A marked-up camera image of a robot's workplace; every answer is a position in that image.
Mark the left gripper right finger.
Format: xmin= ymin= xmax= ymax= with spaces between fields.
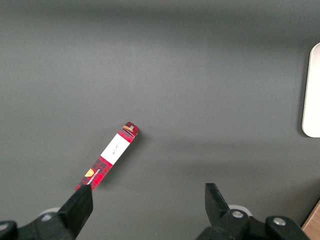
xmin=194 ymin=182 xmax=311 ymax=240

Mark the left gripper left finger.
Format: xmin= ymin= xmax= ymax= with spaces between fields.
xmin=0 ymin=184 xmax=94 ymax=240

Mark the red plaid carton box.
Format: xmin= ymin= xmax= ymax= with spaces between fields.
xmin=74 ymin=121 xmax=141 ymax=192

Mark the oak wooden cabinet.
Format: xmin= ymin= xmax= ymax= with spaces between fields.
xmin=301 ymin=199 xmax=320 ymax=240

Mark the cream rectangular tray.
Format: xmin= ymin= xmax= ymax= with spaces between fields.
xmin=301 ymin=42 xmax=320 ymax=138

